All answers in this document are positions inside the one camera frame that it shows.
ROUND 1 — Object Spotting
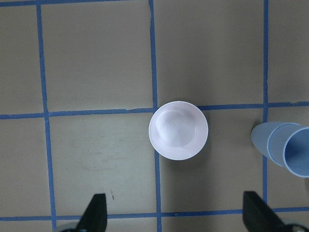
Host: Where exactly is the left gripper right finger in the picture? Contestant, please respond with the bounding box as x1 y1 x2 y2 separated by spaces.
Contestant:
242 191 282 232

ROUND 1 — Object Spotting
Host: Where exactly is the blue cup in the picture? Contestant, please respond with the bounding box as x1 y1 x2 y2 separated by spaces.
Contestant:
268 124 309 178
251 122 296 160

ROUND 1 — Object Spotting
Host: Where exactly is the pink bowl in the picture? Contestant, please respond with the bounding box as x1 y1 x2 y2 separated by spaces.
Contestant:
148 101 209 160

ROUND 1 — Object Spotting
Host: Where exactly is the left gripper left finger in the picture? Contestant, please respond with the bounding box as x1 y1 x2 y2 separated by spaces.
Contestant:
72 193 107 232

